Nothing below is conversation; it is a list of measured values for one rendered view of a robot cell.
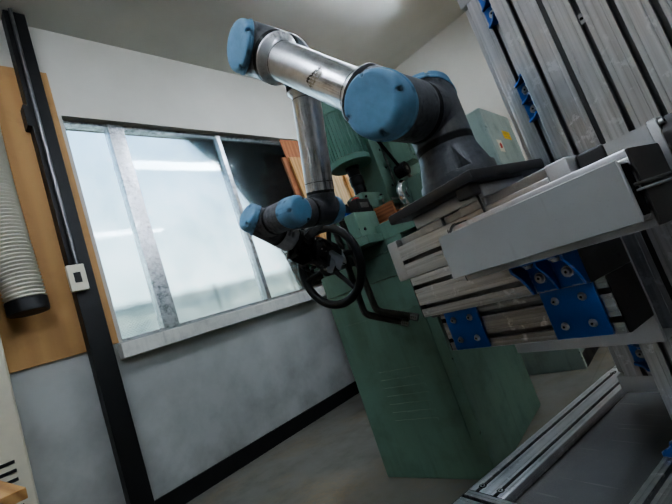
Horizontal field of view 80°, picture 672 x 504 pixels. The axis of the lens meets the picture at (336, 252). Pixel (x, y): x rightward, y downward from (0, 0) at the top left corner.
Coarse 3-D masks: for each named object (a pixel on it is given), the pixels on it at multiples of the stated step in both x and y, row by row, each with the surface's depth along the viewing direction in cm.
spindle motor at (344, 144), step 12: (324, 108) 161; (324, 120) 161; (336, 120) 159; (336, 132) 159; (348, 132) 159; (336, 144) 159; (348, 144) 159; (360, 144) 160; (336, 156) 160; (348, 156) 158; (360, 156) 158; (336, 168) 161; (360, 168) 171
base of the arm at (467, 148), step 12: (456, 132) 75; (468, 132) 76; (432, 144) 76; (444, 144) 75; (456, 144) 75; (468, 144) 75; (420, 156) 79; (432, 156) 76; (444, 156) 75; (456, 156) 74; (468, 156) 73; (480, 156) 74; (420, 168) 81; (432, 168) 76; (444, 168) 74; (456, 168) 74; (468, 168) 72; (432, 180) 76; (444, 180) 74
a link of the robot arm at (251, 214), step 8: (248, 208) 101; (256, 208) 99; (264, 208) 100; (240, 216) 103; (248, 216) 99; (256, 216) 99; (240, 224) 101; (248, 224) 99; (256, 224) 99; (248, 232) 101; (256, 232) 101; (264, 232) 100; (264, 240) 104; (272, 240) 104; (280, 240) 104
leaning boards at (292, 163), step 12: (288, 144) 332; (288, 156) 326; (300, 156) 336; (288, 168) 316; (300, 168) 322; (300, 180) 316; (336, 180) 350; (348, 180) 361; (300, 192) 315; (336, 192) 343; (348, 192) 360
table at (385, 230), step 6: (384, 222) 140; (408, 222) 134; (378, 228) 142; (384, 228) 140; (390, 228) 139; (396, 228) 137; (402, 228) 136; (408, 228) 134; (414, 228) 137; (372, 234) 136; (378, 234) 139; (384, 234) 140; (390, 234) 139; (396, 234) 137; (360, 240) 136; (366, 240) 134; (372, 240) 135; (378, 240) 138; (360, 246) 136; (366, 246) 141; (318, 270) 166
